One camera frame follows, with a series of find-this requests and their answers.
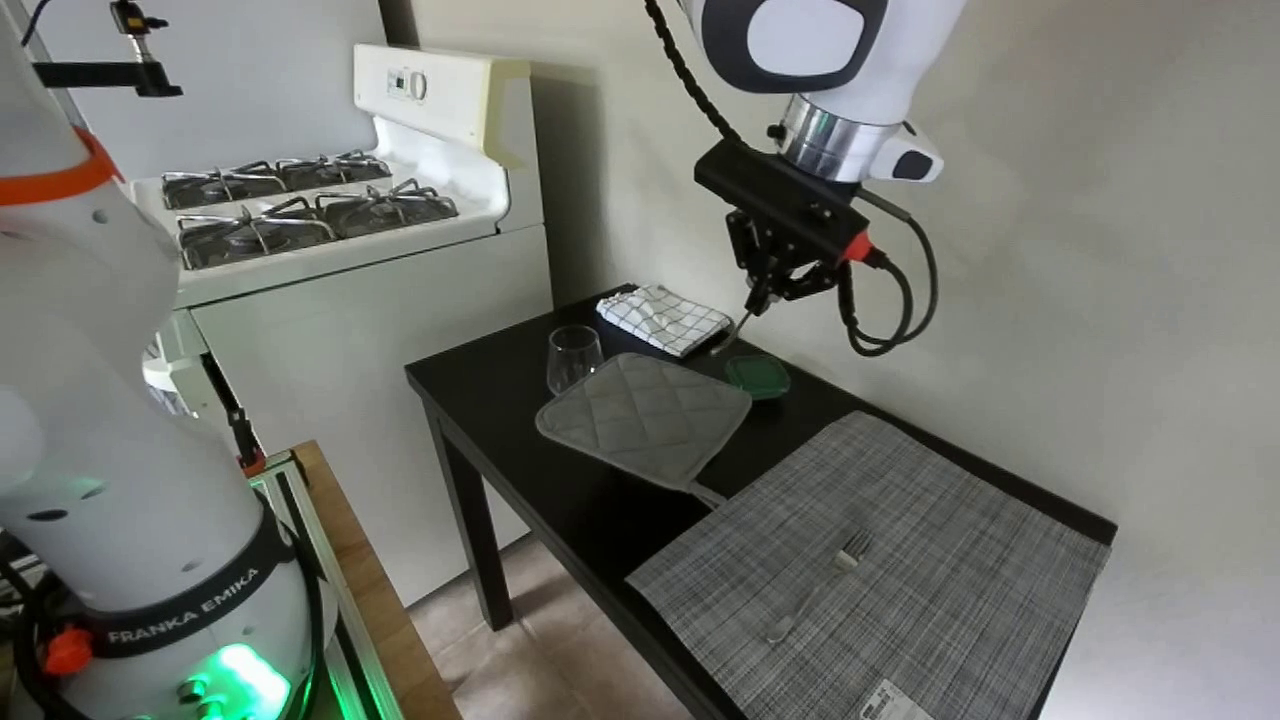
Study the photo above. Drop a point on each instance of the clear stemless glass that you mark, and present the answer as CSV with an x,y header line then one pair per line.
x,y
569,353

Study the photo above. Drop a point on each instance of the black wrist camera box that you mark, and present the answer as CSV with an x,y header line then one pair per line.
x,y
787,194

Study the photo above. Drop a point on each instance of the grey woven placemat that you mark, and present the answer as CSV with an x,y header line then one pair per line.
x,y
866,586

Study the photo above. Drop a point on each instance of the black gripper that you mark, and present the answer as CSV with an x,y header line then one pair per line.
x,y
787,244

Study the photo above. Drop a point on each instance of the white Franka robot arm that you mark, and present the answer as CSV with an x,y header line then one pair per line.
x,y
106,441

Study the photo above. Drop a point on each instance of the green square lid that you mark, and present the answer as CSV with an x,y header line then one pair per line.
x,y
763,377

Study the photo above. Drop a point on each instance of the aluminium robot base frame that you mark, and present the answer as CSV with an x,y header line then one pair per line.
x,y
327,586

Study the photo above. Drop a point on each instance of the wooden board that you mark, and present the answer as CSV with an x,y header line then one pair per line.
x,y
381,603

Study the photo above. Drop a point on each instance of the white stove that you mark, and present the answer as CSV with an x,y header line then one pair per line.
x,y
372,347

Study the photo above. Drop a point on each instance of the black stove burner grate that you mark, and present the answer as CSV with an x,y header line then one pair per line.
x,y
286,176
332,221

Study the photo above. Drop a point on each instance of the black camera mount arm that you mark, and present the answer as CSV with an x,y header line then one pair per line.
x,y
106,74

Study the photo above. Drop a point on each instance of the white checkered cloth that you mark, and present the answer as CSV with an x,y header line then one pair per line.
x,y
664,321

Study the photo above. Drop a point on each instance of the black table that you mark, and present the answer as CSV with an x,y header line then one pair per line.
x,y
507,424

